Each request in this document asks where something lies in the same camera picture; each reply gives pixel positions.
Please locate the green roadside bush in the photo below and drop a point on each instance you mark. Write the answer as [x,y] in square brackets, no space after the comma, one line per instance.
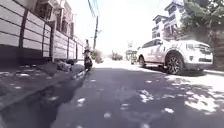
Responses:
[97,56]

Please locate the grey concrete pavement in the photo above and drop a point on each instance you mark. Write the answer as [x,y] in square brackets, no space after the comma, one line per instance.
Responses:
[30,83]

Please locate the motorcycle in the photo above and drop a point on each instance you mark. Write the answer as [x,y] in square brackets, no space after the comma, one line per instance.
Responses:
[88,61]

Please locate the person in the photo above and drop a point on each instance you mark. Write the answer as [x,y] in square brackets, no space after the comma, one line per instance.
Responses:
[87,46]

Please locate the white tall building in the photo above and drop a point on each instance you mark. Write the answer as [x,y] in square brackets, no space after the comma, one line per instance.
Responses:
[163,26]

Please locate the pale slatted boundary wall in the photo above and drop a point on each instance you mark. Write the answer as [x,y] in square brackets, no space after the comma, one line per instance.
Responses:
[33,33]

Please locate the grey concrete road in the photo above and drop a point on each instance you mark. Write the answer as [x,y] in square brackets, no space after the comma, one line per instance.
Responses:
[126,100]

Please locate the dark utility pole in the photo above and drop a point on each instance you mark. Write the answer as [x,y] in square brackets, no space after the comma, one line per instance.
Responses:
[96,33]

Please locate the white car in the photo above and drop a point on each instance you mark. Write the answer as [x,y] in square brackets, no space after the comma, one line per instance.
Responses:
[160,51]

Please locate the dark roadside gutter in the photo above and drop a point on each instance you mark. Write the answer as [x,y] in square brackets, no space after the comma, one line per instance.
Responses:
[33,110]

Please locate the pale multi-storey building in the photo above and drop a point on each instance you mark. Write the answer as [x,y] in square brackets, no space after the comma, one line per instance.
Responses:
[46,10]

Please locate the large roadside tree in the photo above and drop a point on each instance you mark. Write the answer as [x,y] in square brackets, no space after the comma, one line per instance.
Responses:
[203,16]

